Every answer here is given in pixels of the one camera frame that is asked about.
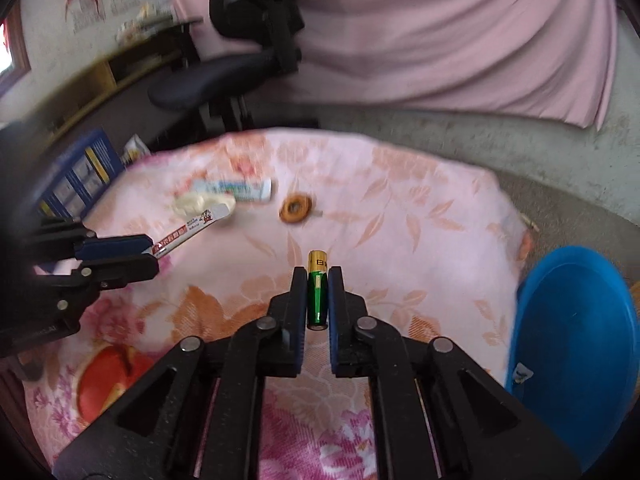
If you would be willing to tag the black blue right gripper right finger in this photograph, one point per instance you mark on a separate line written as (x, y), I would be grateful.
(437, 414)

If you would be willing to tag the wooden wall shelf desk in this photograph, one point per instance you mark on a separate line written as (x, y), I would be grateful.
(100, 82)

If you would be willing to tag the blue cardboard box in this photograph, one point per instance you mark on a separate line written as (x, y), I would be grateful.
(80, 176)

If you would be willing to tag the red white wrapper stick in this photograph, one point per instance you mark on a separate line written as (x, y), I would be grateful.
(188, 230)

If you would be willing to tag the green gold AA battery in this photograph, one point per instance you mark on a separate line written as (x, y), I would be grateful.
(317, 291)

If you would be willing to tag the pink hanging sheet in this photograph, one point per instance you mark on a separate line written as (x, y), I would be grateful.
(548, 59)

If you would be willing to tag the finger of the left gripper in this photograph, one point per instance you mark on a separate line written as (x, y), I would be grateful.
(118, 272)
(95, 248)

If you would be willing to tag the black office chair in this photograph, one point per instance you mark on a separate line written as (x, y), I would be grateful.
(221, 83)

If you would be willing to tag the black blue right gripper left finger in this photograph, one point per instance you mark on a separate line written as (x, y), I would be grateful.
(196, 413)

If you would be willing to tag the white green toothpaste tube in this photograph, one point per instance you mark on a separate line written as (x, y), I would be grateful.
(242, 191)

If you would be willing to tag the crumpled white plastic wrapper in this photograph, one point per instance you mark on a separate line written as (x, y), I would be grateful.
(188, 205)

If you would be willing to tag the pink floral blanket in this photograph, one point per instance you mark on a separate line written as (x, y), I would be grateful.
(433, 246)

